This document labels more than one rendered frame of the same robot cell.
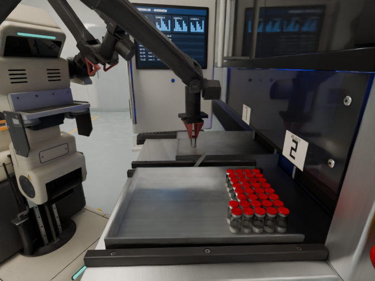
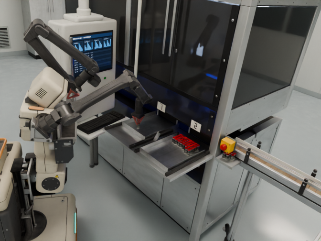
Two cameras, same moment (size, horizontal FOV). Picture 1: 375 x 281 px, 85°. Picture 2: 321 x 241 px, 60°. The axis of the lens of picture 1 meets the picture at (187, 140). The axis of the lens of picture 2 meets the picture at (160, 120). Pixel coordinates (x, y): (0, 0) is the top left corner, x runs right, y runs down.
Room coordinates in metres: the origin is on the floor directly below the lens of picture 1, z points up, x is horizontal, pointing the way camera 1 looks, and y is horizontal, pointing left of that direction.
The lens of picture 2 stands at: (-0.61, 1.10, 1.91)
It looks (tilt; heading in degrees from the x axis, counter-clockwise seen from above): 28 degrees down; 316
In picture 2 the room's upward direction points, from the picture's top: 7 degrees clockwise
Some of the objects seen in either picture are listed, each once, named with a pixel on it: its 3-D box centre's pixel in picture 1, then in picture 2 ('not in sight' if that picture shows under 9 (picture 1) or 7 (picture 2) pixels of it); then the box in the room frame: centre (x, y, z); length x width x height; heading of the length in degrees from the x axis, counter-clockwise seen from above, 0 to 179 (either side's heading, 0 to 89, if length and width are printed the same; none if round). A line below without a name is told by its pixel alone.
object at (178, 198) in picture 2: not in sight; (157, 127); (1.26, -0.70, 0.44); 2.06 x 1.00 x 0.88; 2
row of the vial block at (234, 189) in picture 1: (237, 195); (182, 145); (0.40, -0.11, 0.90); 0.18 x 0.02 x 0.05; 1
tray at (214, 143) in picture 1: (220, 145); (150, 124); (0.74, -0.13, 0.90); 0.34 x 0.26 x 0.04; 92
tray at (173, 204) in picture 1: (199, 199); (172, 150); (0.40, -0.03, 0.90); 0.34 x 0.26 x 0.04; 91
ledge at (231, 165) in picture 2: not in sight; (229, 159); (0.14, -0.31, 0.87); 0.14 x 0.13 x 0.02; 92
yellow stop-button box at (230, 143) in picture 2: not in sight; (228, 144); (0.16, -0.26, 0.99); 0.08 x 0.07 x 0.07; 92
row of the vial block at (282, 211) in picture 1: (266, 195); (188, 142); (0.40, -0.18, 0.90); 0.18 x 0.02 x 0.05; 1
